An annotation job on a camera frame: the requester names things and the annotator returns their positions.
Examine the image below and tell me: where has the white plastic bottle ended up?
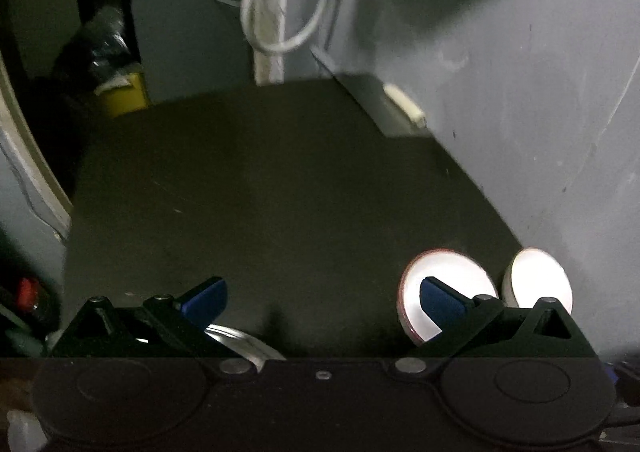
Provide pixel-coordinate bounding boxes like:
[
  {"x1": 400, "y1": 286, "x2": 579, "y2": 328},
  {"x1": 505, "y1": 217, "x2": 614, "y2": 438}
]
[{"x1": 5, "y1": 409, "x2": 49, "y2": 452}]

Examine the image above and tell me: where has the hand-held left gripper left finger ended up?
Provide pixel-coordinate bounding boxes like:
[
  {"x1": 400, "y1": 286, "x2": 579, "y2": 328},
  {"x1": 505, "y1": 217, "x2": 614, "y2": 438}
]
[{"x1": 51, "y1": 276, "x2": 255, "y2": 378}]

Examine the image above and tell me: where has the kitchen cleaver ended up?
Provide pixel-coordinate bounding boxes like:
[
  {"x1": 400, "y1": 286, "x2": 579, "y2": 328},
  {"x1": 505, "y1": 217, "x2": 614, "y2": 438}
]
[{"x1": 312, "y1": 48, "x2": 429, "y2": 139}]

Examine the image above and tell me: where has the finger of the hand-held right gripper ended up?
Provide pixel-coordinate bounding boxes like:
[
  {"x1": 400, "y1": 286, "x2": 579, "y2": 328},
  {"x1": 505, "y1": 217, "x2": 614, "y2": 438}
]
[
  {"x1": 602, "y1": 403, "x2": 640, "y2": 438},
  {"x1": 600, "y1": 360, "x2": 640, "y2": 389}
]

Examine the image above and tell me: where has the dark grey cabinet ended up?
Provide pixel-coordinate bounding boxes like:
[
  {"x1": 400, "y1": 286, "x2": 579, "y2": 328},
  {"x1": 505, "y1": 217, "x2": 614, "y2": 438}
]
[{"x1": 130, "y1": 0, "x2": 256, "y2": 105}]

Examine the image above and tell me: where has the wide white ceramic bowl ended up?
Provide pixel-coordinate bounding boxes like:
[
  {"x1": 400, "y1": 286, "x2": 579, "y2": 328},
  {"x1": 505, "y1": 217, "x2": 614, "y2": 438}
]
[{"x1": 397, "y1": 250, "x2": 501, "y2": 346}]

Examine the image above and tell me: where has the red-capped sauce bottle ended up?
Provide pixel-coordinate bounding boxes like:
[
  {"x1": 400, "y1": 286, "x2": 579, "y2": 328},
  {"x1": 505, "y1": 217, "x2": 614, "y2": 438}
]
[{"x1": 12, "y1": 277, "x2": 51, "y2": 328}]

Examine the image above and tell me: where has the pale door frame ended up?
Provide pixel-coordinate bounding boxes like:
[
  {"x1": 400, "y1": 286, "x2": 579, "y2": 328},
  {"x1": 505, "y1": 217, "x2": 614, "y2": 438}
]
[{"x1": 0, "y1": 0, "x2": 289, "y2": 241}]

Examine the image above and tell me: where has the yellow box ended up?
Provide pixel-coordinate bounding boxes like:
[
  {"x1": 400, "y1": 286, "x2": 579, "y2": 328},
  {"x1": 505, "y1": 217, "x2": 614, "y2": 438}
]
[{"x1": 95, "y1": 73, "x2": 151, "y2": 119}]

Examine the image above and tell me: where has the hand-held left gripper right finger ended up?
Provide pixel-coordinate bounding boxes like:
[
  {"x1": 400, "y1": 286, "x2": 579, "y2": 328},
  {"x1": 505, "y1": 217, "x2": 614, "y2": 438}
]
[{"x1": 394, "y1": 276, "x2": 599, "y2": 378}]

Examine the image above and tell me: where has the black plastic bag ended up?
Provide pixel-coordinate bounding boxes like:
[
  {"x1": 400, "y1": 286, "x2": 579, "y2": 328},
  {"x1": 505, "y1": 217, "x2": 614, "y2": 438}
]
[{"x1": 52, "y1": 6, "x2": 141, "y2": 83}]

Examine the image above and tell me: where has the small white ceramic bowl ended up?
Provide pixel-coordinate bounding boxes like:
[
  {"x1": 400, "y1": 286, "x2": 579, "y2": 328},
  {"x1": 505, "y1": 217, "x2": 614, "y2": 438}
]
[{"x1": 501, "y1": 247, "x2": 574, "y2": 313}]

